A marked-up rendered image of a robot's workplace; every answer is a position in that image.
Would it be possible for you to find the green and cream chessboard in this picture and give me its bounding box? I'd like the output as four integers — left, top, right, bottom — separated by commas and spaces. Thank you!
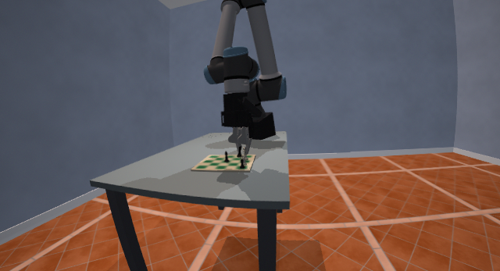
191, 155, 255, 172

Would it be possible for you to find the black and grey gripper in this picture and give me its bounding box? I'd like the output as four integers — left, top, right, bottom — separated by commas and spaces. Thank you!
221, 92, 254, 155

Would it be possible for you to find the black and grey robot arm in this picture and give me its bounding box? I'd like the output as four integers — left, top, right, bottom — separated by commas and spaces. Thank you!
204, 0, 287, 120

